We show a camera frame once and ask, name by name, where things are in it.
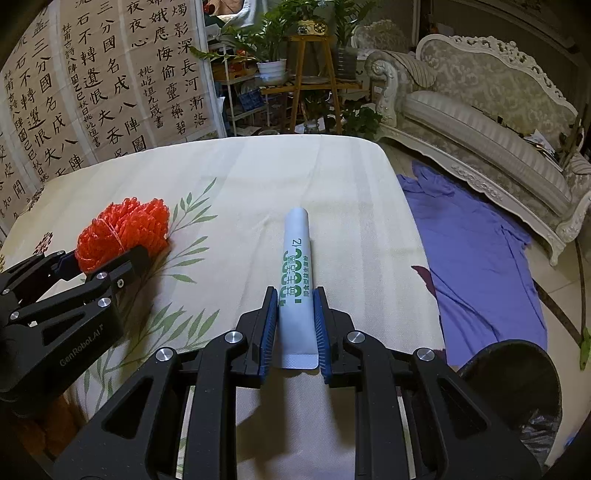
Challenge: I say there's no blue plastic crate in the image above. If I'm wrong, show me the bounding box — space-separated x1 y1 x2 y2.
238 88 265 112

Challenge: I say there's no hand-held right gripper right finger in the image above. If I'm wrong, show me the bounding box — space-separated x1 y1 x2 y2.
314 287 541 480

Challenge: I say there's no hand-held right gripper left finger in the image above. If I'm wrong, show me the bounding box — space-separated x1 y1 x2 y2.
53 286 278 480

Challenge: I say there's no ornate white armchair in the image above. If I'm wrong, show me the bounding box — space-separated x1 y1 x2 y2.
352 21 411 61

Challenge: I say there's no black trash bin with bag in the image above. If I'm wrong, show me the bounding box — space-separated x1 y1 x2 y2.
455 339 564 472

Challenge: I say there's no red foam fruit net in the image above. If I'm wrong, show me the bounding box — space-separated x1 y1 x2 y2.
75 198 171 274

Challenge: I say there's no purple cloth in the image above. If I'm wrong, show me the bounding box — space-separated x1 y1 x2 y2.
397 161 548 367

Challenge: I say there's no pile of magazines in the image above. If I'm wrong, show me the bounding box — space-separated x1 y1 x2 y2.
524 129 561 167

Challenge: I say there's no ornate white sofa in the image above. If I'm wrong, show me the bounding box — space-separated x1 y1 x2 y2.
369 33 591 266

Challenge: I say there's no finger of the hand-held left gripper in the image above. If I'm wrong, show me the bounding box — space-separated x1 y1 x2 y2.
0 251 79 305
7 247 152 324

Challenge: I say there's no small leafy floor plant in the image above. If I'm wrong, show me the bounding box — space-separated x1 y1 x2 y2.
339 99 384 139

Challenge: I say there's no white wire rack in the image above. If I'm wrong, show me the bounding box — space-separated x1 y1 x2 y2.
213 60 266 138

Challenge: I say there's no striped cushion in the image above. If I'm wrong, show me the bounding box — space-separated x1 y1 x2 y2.
388 50 437 88

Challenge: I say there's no wooden plant stand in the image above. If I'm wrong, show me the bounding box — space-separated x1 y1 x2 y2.
261 34 370 137

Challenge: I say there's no wooden stick object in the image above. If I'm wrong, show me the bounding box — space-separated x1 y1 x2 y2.
556 108 587 171

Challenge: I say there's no tall plant in dark pot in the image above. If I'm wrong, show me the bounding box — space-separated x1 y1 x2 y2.
332 0 370 79

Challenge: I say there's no small plant in jar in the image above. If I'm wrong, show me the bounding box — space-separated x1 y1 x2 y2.
300 92 331 134

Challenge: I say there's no plant in white pot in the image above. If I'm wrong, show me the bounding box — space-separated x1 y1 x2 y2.
189 9 289 86

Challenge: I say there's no pale blue stick sachet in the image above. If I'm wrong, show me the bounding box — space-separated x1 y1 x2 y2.
272 208 320 371

